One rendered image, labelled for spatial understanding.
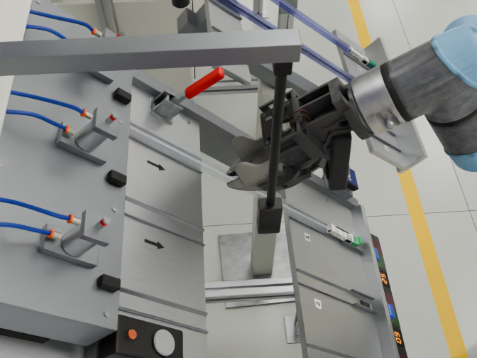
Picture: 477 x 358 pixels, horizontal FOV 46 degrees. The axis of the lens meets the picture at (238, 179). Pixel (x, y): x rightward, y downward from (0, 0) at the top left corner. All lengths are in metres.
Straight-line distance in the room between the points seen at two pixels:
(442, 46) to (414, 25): 1.97
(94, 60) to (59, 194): 0.18
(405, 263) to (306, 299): 1.06
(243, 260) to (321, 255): 0.90
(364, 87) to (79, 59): 0.39
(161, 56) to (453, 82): 0.38
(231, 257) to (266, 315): 0.22
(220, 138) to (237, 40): 0.48
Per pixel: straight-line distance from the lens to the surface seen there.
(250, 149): 0.76
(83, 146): 0.53
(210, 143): 0.84
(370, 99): 0.66
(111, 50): 0.36
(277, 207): 0.51
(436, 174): 2.08
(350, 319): 0.89
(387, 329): 0.94
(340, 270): 0.92
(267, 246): 1.59
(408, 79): 0.65
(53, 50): 0.37
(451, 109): 0.68
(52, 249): 0.47
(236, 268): 1.75
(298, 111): 0.67
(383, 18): 2.63
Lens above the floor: 1.58
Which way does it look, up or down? 55 degrees down
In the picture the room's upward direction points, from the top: straight up
